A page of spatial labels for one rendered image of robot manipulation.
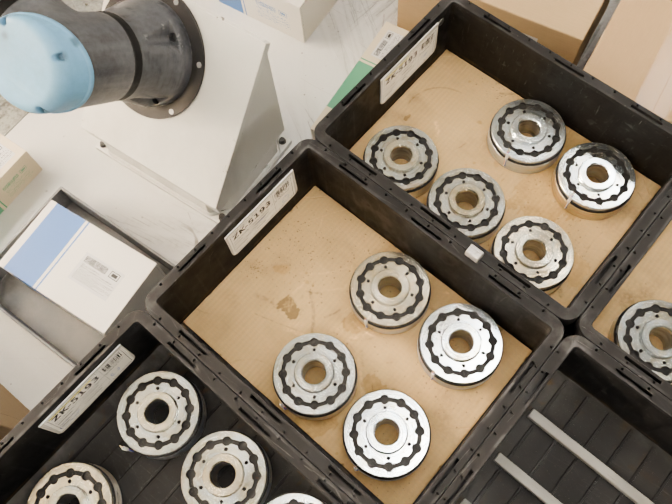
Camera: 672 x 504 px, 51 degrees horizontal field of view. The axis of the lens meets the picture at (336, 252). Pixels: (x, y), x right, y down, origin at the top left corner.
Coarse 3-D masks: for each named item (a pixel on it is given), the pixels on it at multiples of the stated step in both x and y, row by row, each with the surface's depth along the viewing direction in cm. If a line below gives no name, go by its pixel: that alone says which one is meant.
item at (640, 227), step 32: (448, 0) 96; (416, 32) 96; (512, 32) 94; (384, 64) 93; (352, 96) 92; (608, 96) 89; (320, 128) 90; (352, 160) 88; (448, 224) 84; (640, 224) 82
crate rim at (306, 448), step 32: (288, 160) 88; (256, 192) 87; (384, 192) 86; (224, 224) 85; (416, 224) 84; (192, 256) 84; (160, 288) 82; (512, 288) 80; (160, 320) 81; (544, 320) 78; (192, 352) 79; (544, 352) 77; (512, 384) 76; (352, 480) 73; (448, 480) 73
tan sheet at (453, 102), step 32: (448, 64) 104; (416, 96) 103; (448, 96) 102; (480, 96) 102; (512, 96) 102; (384, 128) 101; (448, 128) 100; (480, 128) 100; (448, 160) 98; (480, 160) 98; (512, 192) 96; (544, 192) 96; (640, 192) 95; (576, 224) 93; (608, 224) 93; (576, 256) 92; (576, 288) 90
